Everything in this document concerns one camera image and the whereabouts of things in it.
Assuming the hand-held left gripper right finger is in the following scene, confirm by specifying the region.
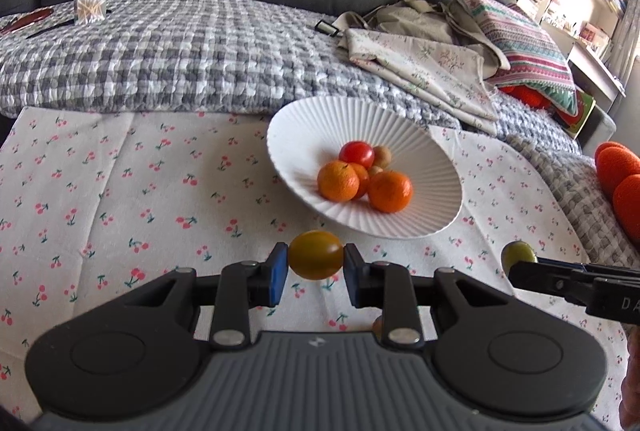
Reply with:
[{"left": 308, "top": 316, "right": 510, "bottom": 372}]
[{"left": 343, "top": 243, "right": 502, "bottom": 347}]

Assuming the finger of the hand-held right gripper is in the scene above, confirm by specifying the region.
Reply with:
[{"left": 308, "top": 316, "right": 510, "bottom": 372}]
[
  {"left": 536, "top": 260, "right": 640, "bottom": 281},
  {"left": 507, "top": 261, "right": 601, "bottom": 307}
]

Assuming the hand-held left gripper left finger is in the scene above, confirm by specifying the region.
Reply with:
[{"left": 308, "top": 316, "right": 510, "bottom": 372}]
[{"left": 150, "top": 242, "right": 290, "bottom": 347}]

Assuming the green tomato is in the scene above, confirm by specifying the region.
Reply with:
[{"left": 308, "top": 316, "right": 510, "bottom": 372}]
[{"left": 501, "top": 241, "right": 538, "bottom": 277}]

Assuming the yellow-green tomato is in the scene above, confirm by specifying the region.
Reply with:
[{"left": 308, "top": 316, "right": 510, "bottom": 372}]
[{"left": 288, "top": 231, "right": 345, "bottom": 281}]

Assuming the orange mandarin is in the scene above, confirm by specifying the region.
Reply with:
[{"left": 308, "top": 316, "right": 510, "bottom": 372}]
[
  {"left": 368, "top": 170, "right": 414, "bottom": 214},
  {"left": 317, "top": 160, "right": 360, "bottom": 203},
  {"left": 350, "top": 162, "right": 371, "bottom": 200}
]

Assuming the red tomato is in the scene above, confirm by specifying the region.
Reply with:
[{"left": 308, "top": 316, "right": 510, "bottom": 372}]
[{"left": 339, "top": 140, "right": 375, "bottom": 169}]

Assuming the white ribbed plate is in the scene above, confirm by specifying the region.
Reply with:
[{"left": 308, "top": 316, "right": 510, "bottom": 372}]
[{"left": 266, "top": 96, "right": 463, "bottom": 240}]

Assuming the person's right forearm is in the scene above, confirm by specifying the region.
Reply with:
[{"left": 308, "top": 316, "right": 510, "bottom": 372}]
[{"left": 620, "top": 326, "right": 640, "bottom": 431}]

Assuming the green and red book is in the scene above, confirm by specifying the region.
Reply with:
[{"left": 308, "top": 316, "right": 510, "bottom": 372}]
[{"left": 550, "top": 88, "right": 598, "bottom": 140}]

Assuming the cherry print cloth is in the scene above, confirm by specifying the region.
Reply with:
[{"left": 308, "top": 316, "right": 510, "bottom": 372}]
[{"left": 0, "top": 106, "right": 632, "bottom": 423}]

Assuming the red-orange plush cushion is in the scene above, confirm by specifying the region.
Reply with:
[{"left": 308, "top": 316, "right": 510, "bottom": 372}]
[{"left": 497, "top": 85, "right": 552, "bottom": 110}]

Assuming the folded floral cloth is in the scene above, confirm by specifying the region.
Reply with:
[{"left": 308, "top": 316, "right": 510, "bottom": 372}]
[{"left": 337, "top": 27, "right": 501, "bottom": 136}]

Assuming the striped colourful pillow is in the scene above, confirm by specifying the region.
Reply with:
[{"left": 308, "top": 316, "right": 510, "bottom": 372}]
[{"left": 447, "top": 0, "right": 576, "bottom": 92}]

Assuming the grey white checked blanket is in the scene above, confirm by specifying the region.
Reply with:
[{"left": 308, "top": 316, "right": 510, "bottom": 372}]
[{"left": 0, "top": 0, "right": 640, "bottom": 258}]

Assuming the beige fabric bag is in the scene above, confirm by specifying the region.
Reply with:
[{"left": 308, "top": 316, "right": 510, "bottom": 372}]
[{"left": 360, "top": 0, "right": 511, "bottom": 78}]

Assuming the bag of cotton swabs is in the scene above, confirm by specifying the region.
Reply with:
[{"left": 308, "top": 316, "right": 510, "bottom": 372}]
[{"left": 73, "top": 0, "right": 108, "bottom": 24}]

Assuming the black stick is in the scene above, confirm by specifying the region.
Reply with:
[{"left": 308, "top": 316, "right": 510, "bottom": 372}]
[{"left": 25, "top": 18, "right": 76, "bottom": 37}]

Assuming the red flat case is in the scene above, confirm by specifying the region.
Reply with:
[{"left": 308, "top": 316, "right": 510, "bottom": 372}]
[{"left": 0, "top": 8, "right": 54, "bottom": 36}]

